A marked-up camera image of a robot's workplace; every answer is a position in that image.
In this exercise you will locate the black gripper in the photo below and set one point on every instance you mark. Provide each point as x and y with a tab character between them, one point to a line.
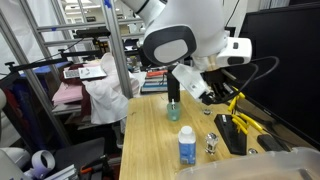
214	79

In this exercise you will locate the black ball head mount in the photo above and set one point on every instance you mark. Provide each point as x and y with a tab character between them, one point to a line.
206	99

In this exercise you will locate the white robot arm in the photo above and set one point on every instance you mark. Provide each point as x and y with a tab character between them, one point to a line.
200	26

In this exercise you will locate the clear plastic container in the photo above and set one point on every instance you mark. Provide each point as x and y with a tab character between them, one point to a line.
250	163

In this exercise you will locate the round metal cap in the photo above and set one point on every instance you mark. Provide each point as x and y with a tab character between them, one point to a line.
252	151
207	112

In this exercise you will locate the black wedge stand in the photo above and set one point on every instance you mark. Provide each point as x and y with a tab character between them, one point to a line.
230	136

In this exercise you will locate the small glass jar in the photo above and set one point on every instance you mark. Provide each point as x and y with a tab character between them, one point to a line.
211	143

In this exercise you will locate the teal plastic cup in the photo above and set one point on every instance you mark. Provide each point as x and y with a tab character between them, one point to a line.
174	115

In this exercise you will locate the black monitor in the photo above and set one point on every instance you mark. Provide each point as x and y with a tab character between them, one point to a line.
283	66

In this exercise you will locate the blue white plastic bottle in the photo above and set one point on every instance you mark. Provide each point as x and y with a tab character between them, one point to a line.
186	150

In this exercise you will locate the stack of books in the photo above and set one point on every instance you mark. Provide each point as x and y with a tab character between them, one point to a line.
153	83

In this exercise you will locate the small black box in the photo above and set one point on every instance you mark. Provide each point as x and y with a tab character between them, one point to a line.
268	142

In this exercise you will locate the white cloth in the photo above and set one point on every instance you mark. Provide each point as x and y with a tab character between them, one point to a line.
106	96

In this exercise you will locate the white printed paper sheet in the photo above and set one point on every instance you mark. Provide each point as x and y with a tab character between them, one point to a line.
93	72

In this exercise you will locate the maroon cloth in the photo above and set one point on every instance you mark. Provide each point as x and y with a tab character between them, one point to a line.
86	103

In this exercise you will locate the small printed code card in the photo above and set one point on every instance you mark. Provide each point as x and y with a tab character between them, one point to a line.
71	74

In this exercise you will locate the pink cloth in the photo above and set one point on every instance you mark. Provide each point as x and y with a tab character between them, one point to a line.
68	93

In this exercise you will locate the orange black hand clamp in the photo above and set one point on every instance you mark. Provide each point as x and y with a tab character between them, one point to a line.
88	169

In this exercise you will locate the black panel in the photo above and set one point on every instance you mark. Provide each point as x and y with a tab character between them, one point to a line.
76	151

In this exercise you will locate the white tape roll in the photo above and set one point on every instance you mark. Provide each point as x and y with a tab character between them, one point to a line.
36	160

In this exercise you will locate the white plastic housing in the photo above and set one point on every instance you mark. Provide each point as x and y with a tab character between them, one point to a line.
8	166

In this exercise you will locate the aluminium frame post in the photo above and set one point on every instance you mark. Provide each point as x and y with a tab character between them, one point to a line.
33	80
116	50

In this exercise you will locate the black bar camera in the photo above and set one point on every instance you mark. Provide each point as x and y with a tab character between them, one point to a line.
91	32

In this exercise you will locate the aluminium frame crossbar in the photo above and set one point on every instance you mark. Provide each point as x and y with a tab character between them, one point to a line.
66	41
83	25

